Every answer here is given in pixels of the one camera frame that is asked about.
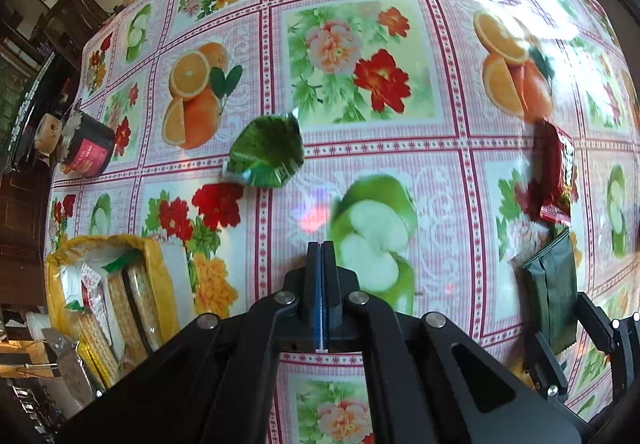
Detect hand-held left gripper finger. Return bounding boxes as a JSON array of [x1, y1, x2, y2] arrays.
[[60, 240, 322, 444], [320, 240, 583, 444]]

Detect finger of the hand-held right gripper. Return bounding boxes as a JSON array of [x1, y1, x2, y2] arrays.
[[530, 331, 571, 402], [576, 291, 640, 392]]

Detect dark green snack packet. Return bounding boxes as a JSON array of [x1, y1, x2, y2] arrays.
[[522, 227, 578, 356]]

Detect green triangular snack packet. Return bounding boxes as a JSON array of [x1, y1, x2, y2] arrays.
[[225, 113, 306, 189]]

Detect wafer packet with dark stripe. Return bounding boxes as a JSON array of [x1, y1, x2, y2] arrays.
[[107, 264, 166, 355]]

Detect yellow cardboard box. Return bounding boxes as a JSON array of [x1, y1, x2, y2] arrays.
[[45, 234, 198, 390]]

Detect red white snack packet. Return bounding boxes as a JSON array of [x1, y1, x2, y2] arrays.
[[80, 264, 113, 325]]

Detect wafer packet with green label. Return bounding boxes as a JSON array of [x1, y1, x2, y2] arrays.
[[65, 309, 121, 387]]

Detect silver foil packet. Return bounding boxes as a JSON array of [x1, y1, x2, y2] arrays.
[[42, 329, 101, 405]]

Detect fruit and flower tablecloth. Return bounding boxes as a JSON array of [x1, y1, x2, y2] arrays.
[[45, 0, 640, 444]]

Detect dark jar with pink label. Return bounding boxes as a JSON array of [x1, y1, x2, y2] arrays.
[[60, 110, 117, 176]]

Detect small beige tape roll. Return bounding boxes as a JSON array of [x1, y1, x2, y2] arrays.
[[37, 113, 63, 157]]

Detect black glossy table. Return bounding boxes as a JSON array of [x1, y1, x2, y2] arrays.
[[0, 52, 71, 175]]

